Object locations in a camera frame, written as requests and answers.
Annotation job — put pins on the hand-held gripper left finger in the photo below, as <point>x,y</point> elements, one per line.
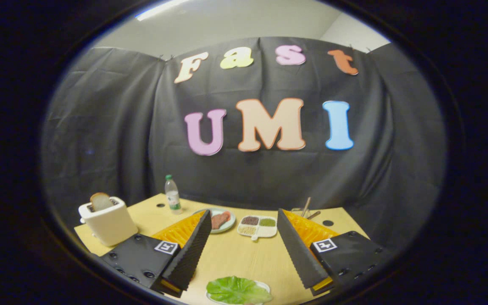
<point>191,254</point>

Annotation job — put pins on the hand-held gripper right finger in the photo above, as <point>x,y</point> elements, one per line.
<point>299,254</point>

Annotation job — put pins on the red meat slice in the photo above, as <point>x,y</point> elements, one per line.
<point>220,220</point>

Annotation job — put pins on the wooden chopsticks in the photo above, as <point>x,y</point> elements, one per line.
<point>306,207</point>

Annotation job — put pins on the white round plate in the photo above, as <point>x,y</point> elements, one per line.
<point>265,287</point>

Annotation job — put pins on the light green round plate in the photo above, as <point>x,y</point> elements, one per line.
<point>226,220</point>

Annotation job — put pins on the white divided condiment dish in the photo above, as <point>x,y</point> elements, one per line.
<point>257,226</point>

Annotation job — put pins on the green lettuce leaf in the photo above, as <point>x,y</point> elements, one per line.
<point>237,290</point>

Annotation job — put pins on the clear plastic water bottle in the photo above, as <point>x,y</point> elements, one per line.
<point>172,195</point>

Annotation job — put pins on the white toaster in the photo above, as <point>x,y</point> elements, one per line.
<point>110,224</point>

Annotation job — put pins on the bread slice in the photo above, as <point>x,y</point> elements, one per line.
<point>101,201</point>

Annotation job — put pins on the black backdrop cloth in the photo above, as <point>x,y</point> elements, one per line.
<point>244,127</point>

